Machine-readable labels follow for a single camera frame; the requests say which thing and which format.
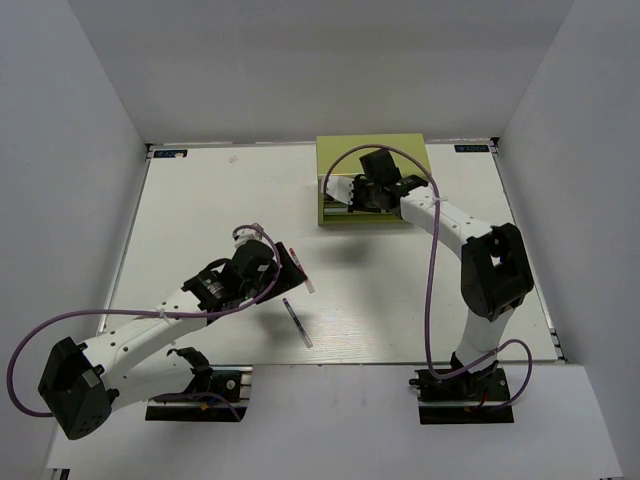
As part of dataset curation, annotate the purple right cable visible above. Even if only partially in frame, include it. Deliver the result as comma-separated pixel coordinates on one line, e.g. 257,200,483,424
322,144,534,414

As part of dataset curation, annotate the green metal tool chest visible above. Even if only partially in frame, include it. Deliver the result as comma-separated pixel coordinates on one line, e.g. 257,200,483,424
316,133,431,227

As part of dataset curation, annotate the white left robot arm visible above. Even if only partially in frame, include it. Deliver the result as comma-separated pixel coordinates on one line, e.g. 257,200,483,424
38,239,307,440

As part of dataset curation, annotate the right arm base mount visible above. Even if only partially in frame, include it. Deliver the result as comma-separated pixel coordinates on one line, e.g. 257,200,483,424
409,368,514,425

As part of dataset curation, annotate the red refill pen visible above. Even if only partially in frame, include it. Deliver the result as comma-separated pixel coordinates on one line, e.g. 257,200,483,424
289,248,315,294

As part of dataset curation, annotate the purple cable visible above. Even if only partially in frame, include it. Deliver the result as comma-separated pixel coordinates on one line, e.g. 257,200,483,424
6,224,284,421
322,144,534,414

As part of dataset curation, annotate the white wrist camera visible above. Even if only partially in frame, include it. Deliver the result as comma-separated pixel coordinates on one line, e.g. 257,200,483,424
232,223,263,249
324,175,354,205

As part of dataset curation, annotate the corner label sticker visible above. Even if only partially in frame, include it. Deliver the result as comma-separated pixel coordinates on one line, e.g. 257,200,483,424
454,144,491,153
153,149,188,159

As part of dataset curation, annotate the left corner label sticker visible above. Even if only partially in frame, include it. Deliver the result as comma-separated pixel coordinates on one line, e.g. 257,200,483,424
153,149,188,159

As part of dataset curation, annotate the right corner label sticker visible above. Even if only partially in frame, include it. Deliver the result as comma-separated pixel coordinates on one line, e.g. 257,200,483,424
454,144,491,153

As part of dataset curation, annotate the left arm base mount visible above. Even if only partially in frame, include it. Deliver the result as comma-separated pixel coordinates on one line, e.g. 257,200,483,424
145,366,253,423

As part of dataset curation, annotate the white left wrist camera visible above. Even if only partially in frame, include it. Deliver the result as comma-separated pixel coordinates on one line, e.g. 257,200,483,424
232,223,263,249

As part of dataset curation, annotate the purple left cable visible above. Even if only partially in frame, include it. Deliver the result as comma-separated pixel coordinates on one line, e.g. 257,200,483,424
6,224,284,421

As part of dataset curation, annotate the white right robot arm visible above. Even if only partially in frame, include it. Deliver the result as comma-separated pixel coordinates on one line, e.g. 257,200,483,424
352,145,534,399

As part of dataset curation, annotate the blue refill pen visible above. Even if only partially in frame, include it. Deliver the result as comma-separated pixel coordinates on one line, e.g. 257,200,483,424
282,298,313,349

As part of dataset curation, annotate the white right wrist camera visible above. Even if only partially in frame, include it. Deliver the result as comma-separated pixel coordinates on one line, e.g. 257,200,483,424
324,175,354,205

